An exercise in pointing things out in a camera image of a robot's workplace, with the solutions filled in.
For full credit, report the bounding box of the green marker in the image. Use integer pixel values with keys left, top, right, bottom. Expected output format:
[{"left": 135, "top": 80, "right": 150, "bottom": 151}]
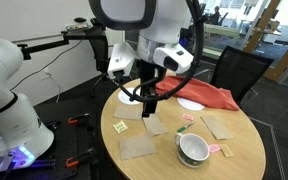
[{"left": 177, "top": 122, "right": 195, "bottom": 133}]

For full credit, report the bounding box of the pink packet upper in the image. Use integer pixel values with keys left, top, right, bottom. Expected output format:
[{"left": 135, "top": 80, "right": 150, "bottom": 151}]
[{"left": 183, "top": 114, "right": 193, "bottom": 121}]

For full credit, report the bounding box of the white plate right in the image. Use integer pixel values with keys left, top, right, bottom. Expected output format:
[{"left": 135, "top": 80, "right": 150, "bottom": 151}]
[{"left": 177, "top": 98, "right": 205, "bottom": 111}]

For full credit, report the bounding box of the orange clamp upper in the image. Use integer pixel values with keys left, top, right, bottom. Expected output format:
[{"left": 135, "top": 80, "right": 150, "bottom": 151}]
[{"left": 67, "top": 113, "right": 90, "bottom": 124}]

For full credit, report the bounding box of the brown paper napkin far left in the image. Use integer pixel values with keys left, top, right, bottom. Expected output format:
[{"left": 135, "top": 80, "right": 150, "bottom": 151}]
[{"left": 113, "top": 106, "right": 141, "bottom": 120}]

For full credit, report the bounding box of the pink packet lower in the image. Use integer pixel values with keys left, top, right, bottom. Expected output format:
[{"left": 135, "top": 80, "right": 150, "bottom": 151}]
[{"left": 209, "top": 144, "right": 221, "bottom": 153}]

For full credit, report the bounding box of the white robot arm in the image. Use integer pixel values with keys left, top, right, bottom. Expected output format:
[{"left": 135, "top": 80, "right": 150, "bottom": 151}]
[{"left": 0, "top": 0, "right": 203, "bottom": 169}]

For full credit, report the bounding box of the white green cup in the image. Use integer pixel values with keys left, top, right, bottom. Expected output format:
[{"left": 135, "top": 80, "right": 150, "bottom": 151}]
[{"left": 174, "top": 133, "right": 210, "bottom": 168}]

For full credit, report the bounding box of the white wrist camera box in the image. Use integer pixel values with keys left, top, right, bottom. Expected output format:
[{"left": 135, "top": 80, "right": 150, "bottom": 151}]
[{"left": 107, "top": 42, "right": 137, "bottom": 79}]

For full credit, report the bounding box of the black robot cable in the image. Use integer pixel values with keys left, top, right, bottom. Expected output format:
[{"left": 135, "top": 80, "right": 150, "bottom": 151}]
[{"left": 115, "top": 0, "right": 206, "bottom": 103}]

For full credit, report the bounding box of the white plate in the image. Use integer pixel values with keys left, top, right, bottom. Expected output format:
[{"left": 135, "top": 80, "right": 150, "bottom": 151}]
[
  {"left": 177, "top": 98, "right": 205, "bottom": 111},
  {"left": 118, "top": 87, "right": 140, "bottom": 105}
]

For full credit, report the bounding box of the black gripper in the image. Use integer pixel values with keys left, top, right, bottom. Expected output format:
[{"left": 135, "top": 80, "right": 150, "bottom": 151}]
[{"left": 139, "top": 60, "right": 166, "bottom": 118}]

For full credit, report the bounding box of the orange clamp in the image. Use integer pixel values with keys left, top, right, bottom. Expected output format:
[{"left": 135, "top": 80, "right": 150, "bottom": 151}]
[
  {"left": 65, "top": 148, "right": 96, "bottom": 168},
  {"left": 67, "top": 113, "right": 90, "bottom": 124}
]

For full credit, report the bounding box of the pink packet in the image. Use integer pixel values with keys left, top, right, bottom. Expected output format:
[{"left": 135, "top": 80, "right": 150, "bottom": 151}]
[
  {"left": 183, "top": 114, "right": 193, "bottom": 121},
  {"left": 209, "top": 144, "right": 221, "bottom": 153}
]

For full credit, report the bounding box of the brown paper napkin front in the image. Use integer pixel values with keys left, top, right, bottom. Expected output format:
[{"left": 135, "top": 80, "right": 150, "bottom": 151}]
[{"left": 119, "top": 134, "right": 156, "bottom": 160}]

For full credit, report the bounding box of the brown paper napkin right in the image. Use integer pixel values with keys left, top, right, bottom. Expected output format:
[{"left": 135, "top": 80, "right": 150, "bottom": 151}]
[{"left": 201, "top": 116, "right": 234, "bottom": 140}]

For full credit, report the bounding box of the brown paper napkin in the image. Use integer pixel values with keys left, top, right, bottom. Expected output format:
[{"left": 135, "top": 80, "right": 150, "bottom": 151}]
[
  {"left": 119, "top": 134, "right": 156, "bottom": 160},
  {"left": 201, "top": 116, "right": 234, "bottom": 140},
  {"left": 143, "top": 114, "right": 168, "bottom": 136},
  {"left": 113, "top": 106, "right": 141, "bottom": 120}
]

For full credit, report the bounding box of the brown paper napkin middle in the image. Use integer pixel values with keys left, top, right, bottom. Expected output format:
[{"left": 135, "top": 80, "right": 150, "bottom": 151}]
[{"left": 143, "top": 114, "right": 168, "bottom": 136}]

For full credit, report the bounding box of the yellow green tea packet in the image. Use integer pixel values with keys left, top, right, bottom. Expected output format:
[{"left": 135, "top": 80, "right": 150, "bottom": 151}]
[{"left": 113, "top": 121, "right": 128, "bottom": 133}]

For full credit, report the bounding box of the tan sugar packet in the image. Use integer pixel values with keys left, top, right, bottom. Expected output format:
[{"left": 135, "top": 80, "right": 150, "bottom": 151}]
[{"left": 220, "top": 144, "right": 233, "bottom": 158}]

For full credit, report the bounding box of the green bench table background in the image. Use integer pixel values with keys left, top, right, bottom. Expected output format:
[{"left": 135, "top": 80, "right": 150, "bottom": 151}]
[{"left": 203, "top": 24, "right": 242, "bottom": 59}]

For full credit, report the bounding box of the red cloth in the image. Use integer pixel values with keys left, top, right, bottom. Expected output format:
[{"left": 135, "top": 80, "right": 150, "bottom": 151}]
[{"left": 156, "top": 76, "right": 239, "bottom": 111}]

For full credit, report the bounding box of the seated person background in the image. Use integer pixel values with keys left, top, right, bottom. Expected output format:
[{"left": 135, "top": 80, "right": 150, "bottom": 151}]
[{"left": 210, "top": 6, "right": 220, "bottom": 25}]

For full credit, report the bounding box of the white plate left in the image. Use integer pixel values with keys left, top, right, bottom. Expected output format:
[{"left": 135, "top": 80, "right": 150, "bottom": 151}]
[{"left": 118, "top": 87, "right": 140, "bottom": 105}]

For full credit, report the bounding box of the black mesh chair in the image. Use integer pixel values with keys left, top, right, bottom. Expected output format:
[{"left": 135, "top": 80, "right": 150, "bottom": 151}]
[{"left": 210, "top": 46, "right": 273, "bottom": 104}]

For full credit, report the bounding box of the orange clamp lower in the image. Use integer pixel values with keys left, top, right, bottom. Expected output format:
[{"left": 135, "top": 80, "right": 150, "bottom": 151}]
[{"left": 65, "top": 148, "right": 96, "bottom": 168}]

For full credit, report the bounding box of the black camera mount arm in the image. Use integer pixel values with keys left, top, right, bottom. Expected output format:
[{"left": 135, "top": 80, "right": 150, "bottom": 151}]
[{"left": 18, "top": 18, "right": 109, "bottom": 73}]

